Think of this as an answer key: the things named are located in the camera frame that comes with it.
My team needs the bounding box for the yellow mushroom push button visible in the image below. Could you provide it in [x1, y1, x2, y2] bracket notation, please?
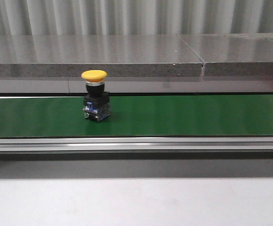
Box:
[81, 70, 110, 122]

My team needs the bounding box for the grey stone counter slab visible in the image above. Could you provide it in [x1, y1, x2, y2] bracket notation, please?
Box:
[0, 35, 202, 78]

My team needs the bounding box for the green conveyor belt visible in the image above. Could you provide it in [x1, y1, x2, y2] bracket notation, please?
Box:
[0, 95, 273, 138]

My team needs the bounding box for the grey right counter slab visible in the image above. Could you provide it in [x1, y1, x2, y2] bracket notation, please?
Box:
[180, 33, 273, 80]

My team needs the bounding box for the grey pleated curtain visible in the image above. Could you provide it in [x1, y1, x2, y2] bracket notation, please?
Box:
[0, 0, 273, 35]

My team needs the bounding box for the aluminium conveyor frame rail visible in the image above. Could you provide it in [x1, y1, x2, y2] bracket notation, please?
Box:
[0, 137, 273, 154]

